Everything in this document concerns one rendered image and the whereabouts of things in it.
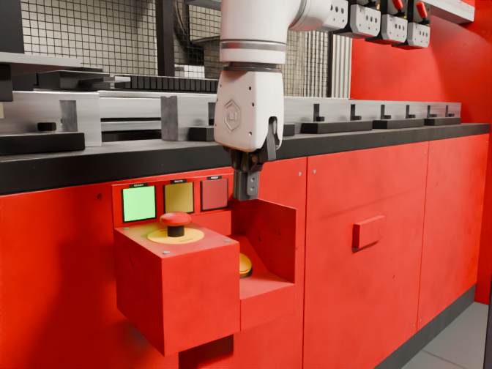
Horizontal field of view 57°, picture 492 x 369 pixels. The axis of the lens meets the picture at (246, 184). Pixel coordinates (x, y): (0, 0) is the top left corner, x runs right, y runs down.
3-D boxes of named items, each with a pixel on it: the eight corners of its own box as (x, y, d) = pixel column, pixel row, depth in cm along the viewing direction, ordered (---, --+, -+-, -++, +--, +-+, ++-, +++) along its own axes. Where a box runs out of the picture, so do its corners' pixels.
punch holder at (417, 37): (412, 44, 167) (415, -4, 164) (390, 46, 173) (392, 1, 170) (428, 47, 178) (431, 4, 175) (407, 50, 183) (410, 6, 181)
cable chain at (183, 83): (124, 88, 130) (124, 73, 129) (113, 88, 134) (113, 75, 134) (233, 92, 161) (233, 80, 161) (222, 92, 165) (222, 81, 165)
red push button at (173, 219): (168, 247, 56) (168, 218, 56) (155, 239, 60) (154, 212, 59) (197, 241, 59) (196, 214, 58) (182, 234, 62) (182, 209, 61)
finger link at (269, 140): (257, 96, 57) (237, 121, 61) (280, 148, 55) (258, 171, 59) (265, 96, 58) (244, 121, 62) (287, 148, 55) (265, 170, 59)
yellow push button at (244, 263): (229, 284, 64) (234, 274, 63) (217, 263, 67) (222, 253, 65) (251, 278, 67) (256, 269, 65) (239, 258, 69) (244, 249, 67)
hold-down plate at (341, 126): (318, 134, 123) (318, 122, 122) (301, 133, 127) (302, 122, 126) (372, 129, 144) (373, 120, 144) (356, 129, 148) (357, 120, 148)
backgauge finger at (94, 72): (95, 86, 86) (94, 58, 86) (38, 89, 104) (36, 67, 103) (148, 88, 95) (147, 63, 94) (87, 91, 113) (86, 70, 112)
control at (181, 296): (164, 358, 52) (159, 204, 49) (116, 308, 65) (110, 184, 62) (296, 313, 64) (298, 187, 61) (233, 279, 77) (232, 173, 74)
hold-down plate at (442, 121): (434, 126, 180) (435, 118, 180) (421, 125, 184) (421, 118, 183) (460, 124, 202) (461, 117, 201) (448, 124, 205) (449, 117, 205)
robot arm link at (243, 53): (206, 42, 59) (205, 65, 60) (244, 39, 52) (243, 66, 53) (258, 47, 64) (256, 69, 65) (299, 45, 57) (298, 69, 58)
